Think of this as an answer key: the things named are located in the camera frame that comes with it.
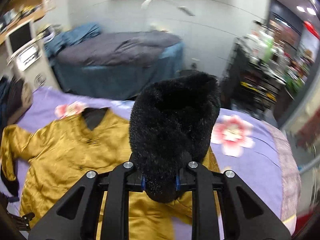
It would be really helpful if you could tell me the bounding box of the green bottle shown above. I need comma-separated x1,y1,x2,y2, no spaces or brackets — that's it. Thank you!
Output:
262,34,274,63

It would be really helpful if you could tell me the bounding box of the grey blanket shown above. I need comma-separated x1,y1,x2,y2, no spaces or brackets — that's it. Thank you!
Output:
56,31,181,67

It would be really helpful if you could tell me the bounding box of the gold satin padded jacket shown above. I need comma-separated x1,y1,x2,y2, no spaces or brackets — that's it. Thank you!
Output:
0,71,222,240

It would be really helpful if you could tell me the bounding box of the white control unit machine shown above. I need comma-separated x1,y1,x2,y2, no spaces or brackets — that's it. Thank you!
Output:
5,37,60,90

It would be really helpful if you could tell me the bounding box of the blue crumpled quilt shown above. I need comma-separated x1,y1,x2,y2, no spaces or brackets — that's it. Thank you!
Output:
44,23,102,58

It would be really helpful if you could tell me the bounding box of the black wire trolley rack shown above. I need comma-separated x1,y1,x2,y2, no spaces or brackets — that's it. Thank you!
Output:
220,38,285,119

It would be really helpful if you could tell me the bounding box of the brown folded garment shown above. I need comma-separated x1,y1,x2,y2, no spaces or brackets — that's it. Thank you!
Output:
7,79,33,125

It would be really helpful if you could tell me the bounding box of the black round stool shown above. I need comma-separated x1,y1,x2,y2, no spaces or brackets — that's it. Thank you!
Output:
179,69,200,77

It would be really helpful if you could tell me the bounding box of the dark folded clothes pile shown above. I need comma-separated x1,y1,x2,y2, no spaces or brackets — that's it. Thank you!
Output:
1,75,24,133

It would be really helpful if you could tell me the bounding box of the massage bed teal cover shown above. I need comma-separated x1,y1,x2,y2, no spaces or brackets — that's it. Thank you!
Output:
50,42,184,100

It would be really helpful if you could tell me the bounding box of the purple floral bed sheet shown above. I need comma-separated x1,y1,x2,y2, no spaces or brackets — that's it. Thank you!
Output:
13,87,301,232

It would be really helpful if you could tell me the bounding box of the white monitor screen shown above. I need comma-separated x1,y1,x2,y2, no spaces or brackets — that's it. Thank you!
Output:
5,20,36,56

